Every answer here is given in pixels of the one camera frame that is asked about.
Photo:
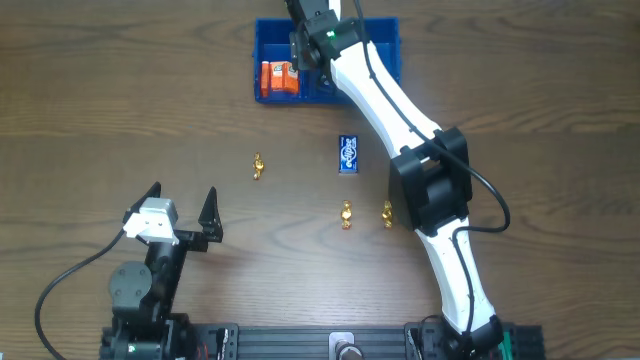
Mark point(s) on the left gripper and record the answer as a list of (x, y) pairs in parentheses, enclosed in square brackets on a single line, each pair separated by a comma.
[(191, 240)]

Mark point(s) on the gold candy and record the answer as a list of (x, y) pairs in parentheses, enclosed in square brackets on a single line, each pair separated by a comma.
[(257, 166), (387, 214), (346, 215)]

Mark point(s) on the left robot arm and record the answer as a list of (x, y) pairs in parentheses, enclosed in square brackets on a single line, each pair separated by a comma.
[(130, 290)]

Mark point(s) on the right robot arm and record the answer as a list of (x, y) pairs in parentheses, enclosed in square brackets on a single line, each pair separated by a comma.
[(380, 100)]

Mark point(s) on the orange candy box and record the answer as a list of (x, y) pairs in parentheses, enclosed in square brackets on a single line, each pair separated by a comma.
[(265, 80), (284, 80)]

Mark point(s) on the blue candy pack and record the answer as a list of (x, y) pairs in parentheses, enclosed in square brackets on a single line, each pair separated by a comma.
[(348, 154)]

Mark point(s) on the blue tray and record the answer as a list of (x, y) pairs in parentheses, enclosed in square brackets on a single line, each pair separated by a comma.
[(272, 50)]

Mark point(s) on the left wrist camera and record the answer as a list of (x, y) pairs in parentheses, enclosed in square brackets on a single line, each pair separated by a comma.
[(152, 220)]

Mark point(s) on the mounting rail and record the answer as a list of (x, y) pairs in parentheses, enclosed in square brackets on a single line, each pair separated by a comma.
[(290, 342)]

